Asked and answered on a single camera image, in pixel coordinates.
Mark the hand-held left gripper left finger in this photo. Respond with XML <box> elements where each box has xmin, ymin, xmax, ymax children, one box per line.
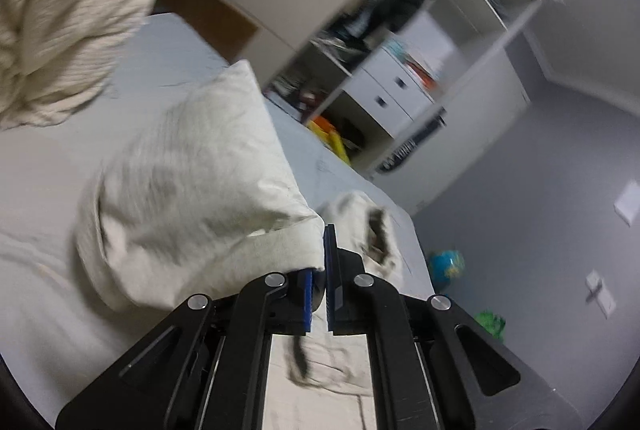
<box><xmin>55</xmin><ymin>267</ymin><xmax>326</xmax><ymax>430</ymax></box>

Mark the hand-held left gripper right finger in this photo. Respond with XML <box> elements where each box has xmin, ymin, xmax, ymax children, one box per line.
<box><xmin>322</xmin><ymin>224</ymin><xmax>583</xmax><ymax>430</ymax></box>

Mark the cream large garment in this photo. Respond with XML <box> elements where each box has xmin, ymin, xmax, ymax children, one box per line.
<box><xmin>75</xmin><ymin>60</ymin><xmax>406</xmax><ymax>430</ymax></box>

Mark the blue globe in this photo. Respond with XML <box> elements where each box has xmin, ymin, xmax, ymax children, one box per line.
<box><xmin>427</xmin><ymin>250</ymin><xmax>466</xmax><ymax>293</ymax></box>

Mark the yellow orange toy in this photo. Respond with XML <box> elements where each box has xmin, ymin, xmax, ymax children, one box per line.
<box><xmin>307</xmin><ymin>117</ymin><xmax>353</xmax><ymax>165</ymax></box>

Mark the dark bag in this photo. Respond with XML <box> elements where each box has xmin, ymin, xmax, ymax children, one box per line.
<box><xmin>340</xmin><ymin>120</ymin><xmax>367</xmax><ymax>151</ymax></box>

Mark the black racket bag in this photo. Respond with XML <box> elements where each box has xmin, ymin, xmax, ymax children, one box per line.
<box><xmin>375</xmin><ymin>110</ymin><xmax>448</xmax><ymax>175</ymax></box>

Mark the green plastic bag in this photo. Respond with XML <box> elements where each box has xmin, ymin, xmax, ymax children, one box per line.
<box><xmin>475</xmin><ymin>310</ymin><xmax>507</xmax><ymax>341</ymax></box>

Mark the small items pile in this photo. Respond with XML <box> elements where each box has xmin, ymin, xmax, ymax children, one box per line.
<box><xmin>270</xmin><ymin>74</ymin><xmax>326</xmax><ymax>121</ymax></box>

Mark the white drawer unit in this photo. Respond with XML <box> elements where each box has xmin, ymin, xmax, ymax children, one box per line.
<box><xmin>357</xmin><ymin>47</ymin><xmax>437</xmax><ymax>138</ymax></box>

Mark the brown wooden headboard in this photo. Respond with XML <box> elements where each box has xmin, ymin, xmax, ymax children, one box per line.
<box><xmin>157</xmin><ymin>0</ymin><xmax>258</xmax><ymax>55</ymax></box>

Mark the bed with pale blue cover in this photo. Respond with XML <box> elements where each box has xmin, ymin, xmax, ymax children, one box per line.
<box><xmin>0</xmin><ymin>12</ymin><xmax>436</xmax><ymax>430</ymax></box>

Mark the cream knitted blanket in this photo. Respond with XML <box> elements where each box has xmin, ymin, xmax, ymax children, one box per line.
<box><xmin>0</xmin><ymin>0</ymin><xmax>166</xmax><ymax>131</ymax></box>

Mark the white wall switch plate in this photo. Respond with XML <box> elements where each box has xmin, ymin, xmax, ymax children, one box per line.
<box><xmin>585</xmin><ymin>270</ymin><xmax>618</xmax><ymax>318</ymax></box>
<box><xmin>614</xmin><ymin>180</ymin><xmax>640</xmax><ymax>225</ymax></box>

